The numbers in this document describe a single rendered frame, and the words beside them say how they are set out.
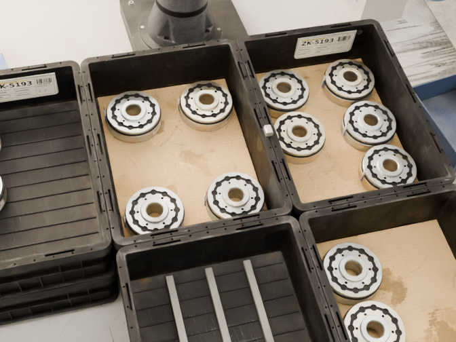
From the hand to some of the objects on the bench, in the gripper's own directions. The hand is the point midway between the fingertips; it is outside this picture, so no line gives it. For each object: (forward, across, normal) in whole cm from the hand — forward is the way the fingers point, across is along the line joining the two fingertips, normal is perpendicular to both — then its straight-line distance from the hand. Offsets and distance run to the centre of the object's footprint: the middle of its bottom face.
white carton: (-21, +3, -70) cm, 73 cm away
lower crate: (+19, +88, -31) cm, 95 cm away
